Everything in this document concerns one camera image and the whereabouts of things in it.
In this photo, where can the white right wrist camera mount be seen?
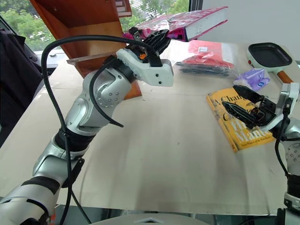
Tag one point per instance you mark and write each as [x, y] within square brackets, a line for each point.
[287, 98]

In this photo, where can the clear bag with red contents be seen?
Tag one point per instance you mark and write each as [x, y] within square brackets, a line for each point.
[206, 50]

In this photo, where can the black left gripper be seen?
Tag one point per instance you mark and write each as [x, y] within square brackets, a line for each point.
[139, 52]

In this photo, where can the pale rounded robot torso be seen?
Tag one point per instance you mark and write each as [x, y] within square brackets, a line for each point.
[152, 220]

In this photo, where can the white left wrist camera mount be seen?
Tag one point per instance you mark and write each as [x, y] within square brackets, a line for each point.
[154, 75]

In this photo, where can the beige cardboard sheet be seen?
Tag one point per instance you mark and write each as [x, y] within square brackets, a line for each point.
[164, 152]

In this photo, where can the dark office chair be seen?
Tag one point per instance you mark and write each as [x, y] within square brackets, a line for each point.
[14, 82]

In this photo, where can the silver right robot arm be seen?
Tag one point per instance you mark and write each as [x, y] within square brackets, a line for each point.
[293, 154]

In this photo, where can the wooden bookshelf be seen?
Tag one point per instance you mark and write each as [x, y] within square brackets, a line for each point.
[93, 14]

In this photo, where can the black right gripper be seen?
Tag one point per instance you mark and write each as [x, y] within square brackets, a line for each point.
[264, 112]

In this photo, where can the purple tissue pack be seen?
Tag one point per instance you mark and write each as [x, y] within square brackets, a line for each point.
[254, 78]

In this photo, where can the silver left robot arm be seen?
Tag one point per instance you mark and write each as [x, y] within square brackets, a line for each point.
[103, 93]

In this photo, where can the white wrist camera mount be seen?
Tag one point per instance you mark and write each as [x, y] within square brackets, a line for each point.
[287, 98]
[154, 75]

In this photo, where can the yellow book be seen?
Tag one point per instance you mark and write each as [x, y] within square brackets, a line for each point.
[243, 138]

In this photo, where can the thick magenta book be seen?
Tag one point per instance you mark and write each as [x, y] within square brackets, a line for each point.
[206, 21]

